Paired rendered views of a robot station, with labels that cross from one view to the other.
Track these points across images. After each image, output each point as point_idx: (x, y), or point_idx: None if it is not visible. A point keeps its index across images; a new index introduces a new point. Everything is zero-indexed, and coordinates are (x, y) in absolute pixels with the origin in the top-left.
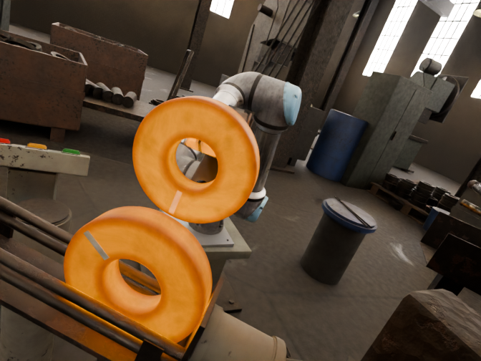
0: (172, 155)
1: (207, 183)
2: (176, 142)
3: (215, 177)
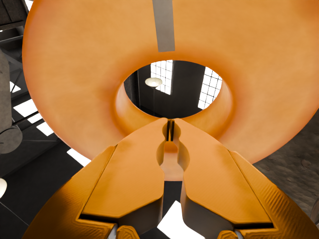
0: (118, 94)
1: (215, 70)
2: (135, 106)
3: (221, 81)
